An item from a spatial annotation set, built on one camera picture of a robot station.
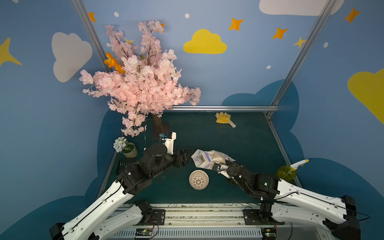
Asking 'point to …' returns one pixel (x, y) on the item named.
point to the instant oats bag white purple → (207, 159)
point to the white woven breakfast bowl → (198, 180)
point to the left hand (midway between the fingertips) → (188, 148)
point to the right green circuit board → (269, 233)
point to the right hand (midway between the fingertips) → (229, 160)
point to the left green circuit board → (143, 232)
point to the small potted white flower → (121, 144)
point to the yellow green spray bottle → (288, 172)
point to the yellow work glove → (224, 118)
